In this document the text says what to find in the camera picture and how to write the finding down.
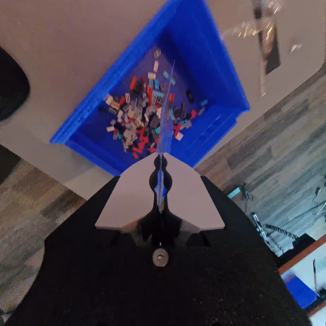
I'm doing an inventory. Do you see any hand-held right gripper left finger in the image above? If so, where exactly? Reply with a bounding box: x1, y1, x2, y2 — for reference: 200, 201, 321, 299
95, 153, 162, 233

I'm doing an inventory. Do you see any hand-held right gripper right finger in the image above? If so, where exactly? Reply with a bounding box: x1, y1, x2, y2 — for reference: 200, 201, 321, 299
161, 152, 225, 233

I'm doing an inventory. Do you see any clear plastic brick bag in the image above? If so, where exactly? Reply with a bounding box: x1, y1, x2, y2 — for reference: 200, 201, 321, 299
155, 60, 176, 213

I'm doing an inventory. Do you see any pile of lego bricks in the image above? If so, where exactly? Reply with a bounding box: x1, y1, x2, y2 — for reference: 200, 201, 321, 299
99, 48, 209, 159

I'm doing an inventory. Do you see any large blue plastic bin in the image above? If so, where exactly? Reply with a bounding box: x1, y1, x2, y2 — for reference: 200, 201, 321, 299
50, 0, 250, 176

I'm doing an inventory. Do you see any small blue bin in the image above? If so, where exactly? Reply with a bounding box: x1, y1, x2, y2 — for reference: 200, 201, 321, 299
285, 272, 319, 309

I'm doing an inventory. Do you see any wooden-edged white table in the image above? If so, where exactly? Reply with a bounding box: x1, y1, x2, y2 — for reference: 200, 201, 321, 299
278, 234, 326, 326

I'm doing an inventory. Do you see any black padded cushion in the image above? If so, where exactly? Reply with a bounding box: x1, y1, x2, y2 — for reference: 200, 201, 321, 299
0, 47, 31, 121

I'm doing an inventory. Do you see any coiled black cable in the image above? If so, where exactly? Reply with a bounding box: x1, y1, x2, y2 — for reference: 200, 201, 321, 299
262, 223, 299, 241

